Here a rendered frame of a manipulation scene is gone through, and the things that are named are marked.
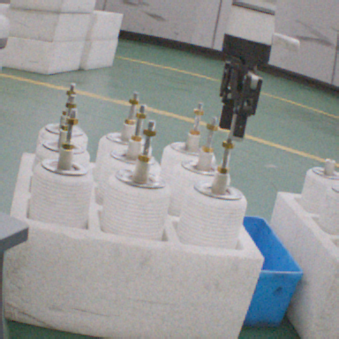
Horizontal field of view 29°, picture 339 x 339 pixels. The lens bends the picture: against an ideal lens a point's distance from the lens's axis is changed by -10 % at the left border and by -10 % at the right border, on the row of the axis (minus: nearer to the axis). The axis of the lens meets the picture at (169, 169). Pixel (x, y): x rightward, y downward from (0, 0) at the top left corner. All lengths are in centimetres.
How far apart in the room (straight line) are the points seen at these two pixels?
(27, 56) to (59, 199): 266
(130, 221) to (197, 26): 536
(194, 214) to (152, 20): 550
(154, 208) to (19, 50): 271
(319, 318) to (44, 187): 51
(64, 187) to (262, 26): 37
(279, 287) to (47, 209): 43
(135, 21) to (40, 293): 564
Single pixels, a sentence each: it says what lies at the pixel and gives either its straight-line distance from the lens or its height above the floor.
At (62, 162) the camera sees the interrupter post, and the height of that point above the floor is 26.
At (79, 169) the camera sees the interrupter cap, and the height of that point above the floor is 25.
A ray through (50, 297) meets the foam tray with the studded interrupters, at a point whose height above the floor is 7.
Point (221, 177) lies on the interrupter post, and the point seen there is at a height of 28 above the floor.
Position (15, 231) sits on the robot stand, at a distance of 62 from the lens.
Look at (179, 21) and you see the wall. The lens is 637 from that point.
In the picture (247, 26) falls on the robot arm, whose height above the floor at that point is 52.
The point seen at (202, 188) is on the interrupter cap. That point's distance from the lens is 105.
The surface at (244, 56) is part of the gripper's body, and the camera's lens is 99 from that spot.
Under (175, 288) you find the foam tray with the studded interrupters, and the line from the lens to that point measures 102.
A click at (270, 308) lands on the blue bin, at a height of 4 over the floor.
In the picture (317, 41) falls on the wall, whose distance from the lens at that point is 602.
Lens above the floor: 54
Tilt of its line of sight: 15 degrees down
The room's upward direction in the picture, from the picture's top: 12 degrees clockwise
